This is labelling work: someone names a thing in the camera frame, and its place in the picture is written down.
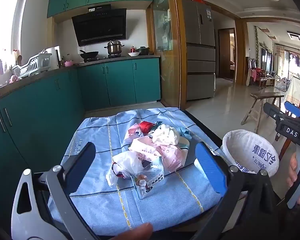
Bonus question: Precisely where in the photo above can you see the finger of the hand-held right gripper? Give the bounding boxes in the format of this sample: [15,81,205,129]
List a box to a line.
[284,101,300,118]
[263,102,288,121]

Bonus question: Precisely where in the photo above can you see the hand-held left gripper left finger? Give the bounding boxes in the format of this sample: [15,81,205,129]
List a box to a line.
[11,142,99,240]

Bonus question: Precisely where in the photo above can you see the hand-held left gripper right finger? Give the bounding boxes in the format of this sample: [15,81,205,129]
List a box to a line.
[190,142,290,240]

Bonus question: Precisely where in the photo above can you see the white lined waste bin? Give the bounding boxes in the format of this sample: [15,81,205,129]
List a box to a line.
[221,129,280,178]

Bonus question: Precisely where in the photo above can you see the pink printed plastic wrapper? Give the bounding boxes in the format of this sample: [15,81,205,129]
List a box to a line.
[128,137,188,173]

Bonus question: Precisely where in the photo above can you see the white plastic bag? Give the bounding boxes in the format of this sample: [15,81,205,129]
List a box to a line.
[106,151,144,188]

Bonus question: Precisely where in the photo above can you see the white tissue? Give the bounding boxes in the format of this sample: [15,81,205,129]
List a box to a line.
[152,124,181,146]

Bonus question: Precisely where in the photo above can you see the clear printed packet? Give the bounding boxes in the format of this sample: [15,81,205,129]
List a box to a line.
[130,166,165,200]

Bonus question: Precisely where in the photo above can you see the red wrapper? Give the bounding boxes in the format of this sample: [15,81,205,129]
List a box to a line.
[139,121,153,133]

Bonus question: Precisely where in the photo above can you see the person's right hand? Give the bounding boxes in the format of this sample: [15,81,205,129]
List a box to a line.
[286,152,300,205]

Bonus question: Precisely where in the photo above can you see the person's left hand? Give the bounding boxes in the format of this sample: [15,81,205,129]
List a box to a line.
[115,222,153,240]

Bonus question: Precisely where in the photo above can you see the wooden bench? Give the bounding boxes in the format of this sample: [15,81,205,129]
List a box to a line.
[241,92,285,134]

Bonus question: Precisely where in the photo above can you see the cloth covered dining table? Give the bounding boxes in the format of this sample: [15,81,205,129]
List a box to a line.
[282,74,300,113]

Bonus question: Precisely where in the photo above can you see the white play fence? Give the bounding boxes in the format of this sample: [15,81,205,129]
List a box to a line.
[274,76,291,92]

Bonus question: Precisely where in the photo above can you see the chair with pink clothes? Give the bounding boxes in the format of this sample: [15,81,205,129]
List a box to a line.
[246,57,268,88]

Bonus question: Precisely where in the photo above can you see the blue checked tablecloth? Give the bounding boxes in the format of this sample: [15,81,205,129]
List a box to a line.
[48,107,230,237]

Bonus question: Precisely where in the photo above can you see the teal base cabinets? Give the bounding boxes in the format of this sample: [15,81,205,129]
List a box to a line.
[0,57,162,230]

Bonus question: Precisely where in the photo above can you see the green vine garland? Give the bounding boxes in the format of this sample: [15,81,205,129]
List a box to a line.
[254,26,261,67]

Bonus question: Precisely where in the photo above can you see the wooden room door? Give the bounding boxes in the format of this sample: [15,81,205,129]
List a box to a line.
[218,28,237,82]

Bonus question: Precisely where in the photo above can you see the grey refrigerator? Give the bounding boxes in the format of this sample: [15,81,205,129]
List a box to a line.
[181,0,216,101]

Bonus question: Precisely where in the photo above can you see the black gas hob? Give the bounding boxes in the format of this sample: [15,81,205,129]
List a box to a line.
[79,56,127,63]

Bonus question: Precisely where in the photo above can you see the white dish rack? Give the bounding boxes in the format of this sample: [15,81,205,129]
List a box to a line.
[12,51,52,78]

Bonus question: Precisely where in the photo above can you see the white countertop appliance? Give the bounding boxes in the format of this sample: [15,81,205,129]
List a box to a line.
[46,46,61,70]

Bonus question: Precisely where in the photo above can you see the black wok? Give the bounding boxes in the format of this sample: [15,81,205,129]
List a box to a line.
[79,50,99,60]

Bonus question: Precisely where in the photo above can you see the wood framed glass door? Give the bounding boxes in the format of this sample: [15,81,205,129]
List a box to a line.
[146,0,188,110]

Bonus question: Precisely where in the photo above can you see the steel cooking pot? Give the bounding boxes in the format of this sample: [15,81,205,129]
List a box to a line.
[104,40,125,56]

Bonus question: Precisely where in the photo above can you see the black range hood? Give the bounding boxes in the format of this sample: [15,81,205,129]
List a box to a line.
[72,4,127,47]

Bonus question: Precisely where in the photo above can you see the kitchen window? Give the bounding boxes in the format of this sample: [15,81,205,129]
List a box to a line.
[0,0,22,63]

